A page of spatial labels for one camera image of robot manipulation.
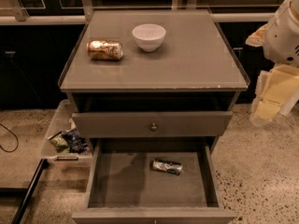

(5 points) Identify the white ceramic bowl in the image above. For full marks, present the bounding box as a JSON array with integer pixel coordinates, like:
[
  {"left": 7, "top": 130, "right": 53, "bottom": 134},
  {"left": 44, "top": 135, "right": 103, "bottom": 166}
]
[{"left": 132, "top": 23, "right": 166, "bottom": 52}]

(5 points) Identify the black floor cable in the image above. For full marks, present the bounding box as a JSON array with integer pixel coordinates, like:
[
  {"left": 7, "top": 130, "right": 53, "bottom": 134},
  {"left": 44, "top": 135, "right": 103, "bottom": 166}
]
[{"left": 0, "top": 123, "right": 20, "bottom": 153}]

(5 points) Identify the grey top drawer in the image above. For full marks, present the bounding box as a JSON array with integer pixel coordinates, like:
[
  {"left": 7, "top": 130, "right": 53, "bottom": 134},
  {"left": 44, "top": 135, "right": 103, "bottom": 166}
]
[{"left": 72, "top": 111, "right": 233, "bottom": 138}]

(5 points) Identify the metal window railing frame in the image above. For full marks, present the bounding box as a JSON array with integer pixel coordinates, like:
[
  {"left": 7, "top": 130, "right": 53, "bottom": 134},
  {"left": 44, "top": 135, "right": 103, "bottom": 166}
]
[{"left": 0, "top": 0, "right": 284, "bottom": 25}]

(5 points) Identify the black metal floor frame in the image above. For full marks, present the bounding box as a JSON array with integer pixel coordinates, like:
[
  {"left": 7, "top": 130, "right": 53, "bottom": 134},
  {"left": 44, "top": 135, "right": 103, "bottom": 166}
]
[{"left": 0, "top": 159, "right": 49, "bottom": 224}]

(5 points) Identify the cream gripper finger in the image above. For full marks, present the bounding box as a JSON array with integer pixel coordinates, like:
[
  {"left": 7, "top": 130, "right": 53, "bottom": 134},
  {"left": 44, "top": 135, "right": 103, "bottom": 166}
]
[
  {"left": 246, "top": 25, "right": 266, "bottom": 47},
  {"left": 250, "top": 71, "right": 285, "bottom": 127}
]

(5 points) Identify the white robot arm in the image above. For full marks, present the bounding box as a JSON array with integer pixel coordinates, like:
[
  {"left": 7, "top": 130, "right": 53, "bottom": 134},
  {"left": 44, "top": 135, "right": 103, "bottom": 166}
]
[{"left": 246, "top": 0, "right": 299, "bottom": 127}]

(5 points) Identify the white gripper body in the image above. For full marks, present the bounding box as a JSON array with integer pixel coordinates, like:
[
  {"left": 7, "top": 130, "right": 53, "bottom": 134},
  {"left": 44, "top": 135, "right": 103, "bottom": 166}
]
[{"left": 268, "top": 64, "right": 299, "bottom": 106}]

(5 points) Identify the clear plastic storage bin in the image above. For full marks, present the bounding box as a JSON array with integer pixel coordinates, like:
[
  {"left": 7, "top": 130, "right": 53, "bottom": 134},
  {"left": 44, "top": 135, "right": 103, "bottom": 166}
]
[{"left": 41, "top": 99, "right": 93, "bottom": 168}]

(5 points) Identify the green snack bag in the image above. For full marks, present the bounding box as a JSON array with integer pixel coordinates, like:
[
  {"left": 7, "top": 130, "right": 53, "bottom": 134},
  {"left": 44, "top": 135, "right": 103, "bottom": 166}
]
[{"left": 49, "top": 133, "right": 69, "bottom": 153}]

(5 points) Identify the gold soda can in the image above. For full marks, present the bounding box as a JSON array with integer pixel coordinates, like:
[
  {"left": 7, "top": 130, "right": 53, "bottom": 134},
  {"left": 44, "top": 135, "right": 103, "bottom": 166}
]
[{"left": 87, "top": 39, "right": 123, "bottom": 61}]

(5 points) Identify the silver blue redbull can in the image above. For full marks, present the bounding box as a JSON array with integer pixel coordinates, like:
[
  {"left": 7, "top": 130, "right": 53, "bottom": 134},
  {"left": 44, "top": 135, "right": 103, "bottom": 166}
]
[{"left": 152, "top": 159, "right": 182, "bottom": 175}]

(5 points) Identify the grey wooden drawer cabinet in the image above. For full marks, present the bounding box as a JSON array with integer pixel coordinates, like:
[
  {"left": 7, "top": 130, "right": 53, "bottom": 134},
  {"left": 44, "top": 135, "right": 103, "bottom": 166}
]
[{"left": 57, "top": 9, "right": 250, "bottom": 224}]

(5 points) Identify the round brass drawer knob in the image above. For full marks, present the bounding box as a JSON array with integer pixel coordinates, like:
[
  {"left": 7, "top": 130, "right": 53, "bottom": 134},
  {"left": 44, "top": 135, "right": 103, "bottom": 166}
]
[{"left": 150, "top": 123, "right": 158, "bottom": 132}]

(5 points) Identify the dark blue snack bag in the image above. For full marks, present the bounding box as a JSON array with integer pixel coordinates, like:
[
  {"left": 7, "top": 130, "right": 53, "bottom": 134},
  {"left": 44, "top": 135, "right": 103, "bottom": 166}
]
[{"left": 62, "top": 128, "right": 90, "bottom": 153}]

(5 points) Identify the open grey middle drawer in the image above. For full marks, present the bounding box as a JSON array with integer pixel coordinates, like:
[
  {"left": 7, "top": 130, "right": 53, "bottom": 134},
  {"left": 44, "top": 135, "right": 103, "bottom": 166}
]
[{"left": 72, "top": 140, "right": 235, "bottom": 224}]

